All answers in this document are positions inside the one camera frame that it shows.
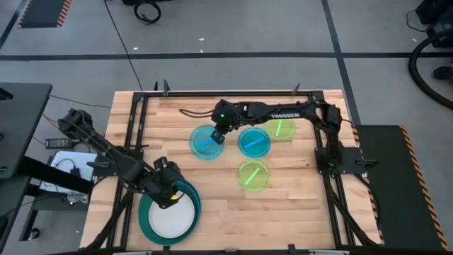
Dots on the black caster wheel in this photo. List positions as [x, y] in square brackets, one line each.
[34, 233]

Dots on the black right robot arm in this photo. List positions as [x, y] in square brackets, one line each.
[283, 111]

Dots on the black hazard-striped floor mat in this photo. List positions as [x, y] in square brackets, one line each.
[42, 12]
[400, 198]

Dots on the black metal table frame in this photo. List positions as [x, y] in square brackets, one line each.
[177, 93]

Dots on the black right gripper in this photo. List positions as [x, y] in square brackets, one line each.
[226, 124]

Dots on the black power adapter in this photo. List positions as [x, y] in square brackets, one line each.
[58, 143]

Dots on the black equipment case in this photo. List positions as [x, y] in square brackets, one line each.
[439, 10]

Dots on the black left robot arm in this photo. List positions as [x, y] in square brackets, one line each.
[117, 159]

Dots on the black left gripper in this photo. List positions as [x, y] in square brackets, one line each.
[166, 184]

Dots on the white box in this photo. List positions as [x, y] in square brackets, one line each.
[62, 157]

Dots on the small clear green plate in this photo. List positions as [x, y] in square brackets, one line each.
[288, 132]
[260, 178]

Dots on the black stand frame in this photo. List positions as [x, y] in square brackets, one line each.
[53, 173]

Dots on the white plastic plate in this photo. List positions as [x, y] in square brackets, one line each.
[171, 221]

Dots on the large teal plastic plate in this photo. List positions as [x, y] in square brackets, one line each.
[142, 219]

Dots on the black desk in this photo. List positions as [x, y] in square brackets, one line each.
[21, 120]

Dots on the small clear blue plate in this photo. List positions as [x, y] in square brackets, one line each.
[254, 148]
[201, 148]

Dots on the black handheld device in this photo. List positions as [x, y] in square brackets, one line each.
[5, 94]

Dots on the person's shoe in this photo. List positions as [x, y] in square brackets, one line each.
[443, 72]

